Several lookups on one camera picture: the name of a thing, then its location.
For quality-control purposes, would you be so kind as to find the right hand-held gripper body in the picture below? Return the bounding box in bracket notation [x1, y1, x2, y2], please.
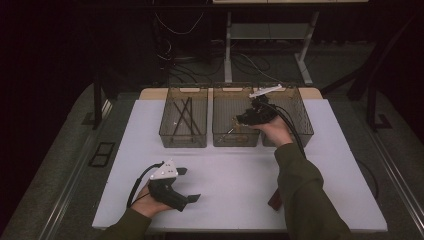
[236, 83, 283, 127]

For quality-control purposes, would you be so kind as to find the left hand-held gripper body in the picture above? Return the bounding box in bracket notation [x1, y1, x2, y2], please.
[148, 158, 190, 213]

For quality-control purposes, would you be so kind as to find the smoky transparent plastic bin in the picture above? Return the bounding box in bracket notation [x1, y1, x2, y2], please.
[212, 84, 260, 148]
[158, 85, 209, 149]
[258, 83, 315, 148]

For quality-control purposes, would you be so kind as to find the brown chopstick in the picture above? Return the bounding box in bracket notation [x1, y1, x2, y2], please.
[172, 100, 202, 135]

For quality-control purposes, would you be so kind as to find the fork with dark wooden handle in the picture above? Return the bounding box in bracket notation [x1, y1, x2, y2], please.
[267, 188, 284, 212]

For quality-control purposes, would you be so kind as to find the person's left hand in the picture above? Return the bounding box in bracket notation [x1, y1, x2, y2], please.
[130, 184, 174, 219]

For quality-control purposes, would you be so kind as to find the person's right hand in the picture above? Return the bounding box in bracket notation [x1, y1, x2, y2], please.
[254, 114, 294, 148]

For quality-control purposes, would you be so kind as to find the white table mat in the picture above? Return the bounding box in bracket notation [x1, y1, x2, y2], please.
[91, 99, 389, 233]

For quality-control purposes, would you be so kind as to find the grey metal stand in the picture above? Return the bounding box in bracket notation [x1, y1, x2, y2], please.
[223, 11, 316, 87]

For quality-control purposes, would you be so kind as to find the black metal stand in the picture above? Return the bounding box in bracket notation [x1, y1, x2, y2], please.
[321, 13, 424, 133]

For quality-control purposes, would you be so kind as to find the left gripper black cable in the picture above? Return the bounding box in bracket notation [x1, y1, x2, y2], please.
[126, 160, 166, 210]

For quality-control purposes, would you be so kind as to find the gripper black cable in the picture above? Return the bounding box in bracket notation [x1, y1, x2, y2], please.
[126, 160, 166, 210]
[264, 101, 380, 202]

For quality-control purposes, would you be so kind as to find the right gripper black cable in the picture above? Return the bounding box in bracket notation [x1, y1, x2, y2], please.
[264, 101, 380, 202]

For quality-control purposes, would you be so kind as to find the bundle of black floor cables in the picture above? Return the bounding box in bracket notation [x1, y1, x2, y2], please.
[156, 36, 278, 86]

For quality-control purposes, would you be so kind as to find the black floor frame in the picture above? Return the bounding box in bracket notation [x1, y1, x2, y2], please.
[88, 141, 117, 168]

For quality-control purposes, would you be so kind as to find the hanging white cable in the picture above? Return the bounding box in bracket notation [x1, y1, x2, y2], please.
[154, 11, 205, 36]

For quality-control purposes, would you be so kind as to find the black upright post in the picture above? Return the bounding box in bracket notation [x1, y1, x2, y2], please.
[92, 74, 105, 131]

